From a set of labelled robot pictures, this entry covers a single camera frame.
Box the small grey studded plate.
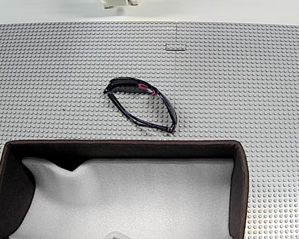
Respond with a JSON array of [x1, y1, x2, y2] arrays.
[[165, 42, 186, 51]]

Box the grey studded baseplate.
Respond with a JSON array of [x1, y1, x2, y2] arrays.
[[0, 21, 178, 195], [175, 21, 299, 239]]

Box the black sports glasses red accents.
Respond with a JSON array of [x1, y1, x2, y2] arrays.
[[103, 76, 178, 134]]

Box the white foam padding sheet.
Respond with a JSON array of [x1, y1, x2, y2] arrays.
[[9, 157, 234, 239]]

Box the brown woven fabric-lined bin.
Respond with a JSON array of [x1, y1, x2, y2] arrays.
[[0, 139, 250, 239]]

